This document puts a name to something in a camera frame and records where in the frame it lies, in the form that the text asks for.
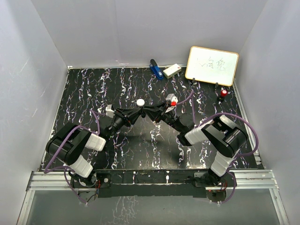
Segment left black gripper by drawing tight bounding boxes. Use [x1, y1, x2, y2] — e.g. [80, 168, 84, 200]
[107, 108, 142, 139]

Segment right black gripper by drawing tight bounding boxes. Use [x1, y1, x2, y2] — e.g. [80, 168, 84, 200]
[143, 101, 183, 132]

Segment white earbud charging case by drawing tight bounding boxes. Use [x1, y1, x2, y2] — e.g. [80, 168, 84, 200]
[136, 98, 145, 107]

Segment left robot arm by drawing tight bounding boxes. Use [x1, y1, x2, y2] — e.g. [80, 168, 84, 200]
[46, 105, 142, 187]

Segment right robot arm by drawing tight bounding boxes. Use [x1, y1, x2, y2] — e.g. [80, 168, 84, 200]
[142, 102, 248, 186]

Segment white staple box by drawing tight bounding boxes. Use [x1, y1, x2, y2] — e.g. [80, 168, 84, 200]
[163, 64, 181, 79]

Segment blue stapler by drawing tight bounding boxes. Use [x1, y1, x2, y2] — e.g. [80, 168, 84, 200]
[150, 59, 164, 80]

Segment whiteboard left black stand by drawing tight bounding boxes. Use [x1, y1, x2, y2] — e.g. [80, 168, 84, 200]
[191, 78, 197, 85]

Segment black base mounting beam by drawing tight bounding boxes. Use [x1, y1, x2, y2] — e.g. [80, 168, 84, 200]
[69, 169, 236, 200]

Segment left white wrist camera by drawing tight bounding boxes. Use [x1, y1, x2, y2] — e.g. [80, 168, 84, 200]
[105, 105, 115, 118]

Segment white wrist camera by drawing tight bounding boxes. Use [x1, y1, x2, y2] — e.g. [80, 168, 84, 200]
[166, 94, 178, 107]
[105, 105, 115, 118]

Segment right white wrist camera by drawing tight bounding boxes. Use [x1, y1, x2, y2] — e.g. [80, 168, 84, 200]
[166, 94, 178, 107]

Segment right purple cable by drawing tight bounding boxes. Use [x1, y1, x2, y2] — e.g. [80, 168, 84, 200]
[175, 90, 260, 203]

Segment purple cable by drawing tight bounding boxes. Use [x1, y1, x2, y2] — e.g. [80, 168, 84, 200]
[44, 109, 102, 204]
[175, 90, 260, 203]

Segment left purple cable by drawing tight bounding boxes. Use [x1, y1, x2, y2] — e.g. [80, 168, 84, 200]
[44, 109, 102, 204]

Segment small whiteboard yellow frame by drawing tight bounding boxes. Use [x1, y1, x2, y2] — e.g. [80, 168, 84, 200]
[185, 46, 239, 87]

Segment aluminium rail frame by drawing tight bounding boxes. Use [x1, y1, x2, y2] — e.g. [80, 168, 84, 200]
[18, 67, 288, 225]

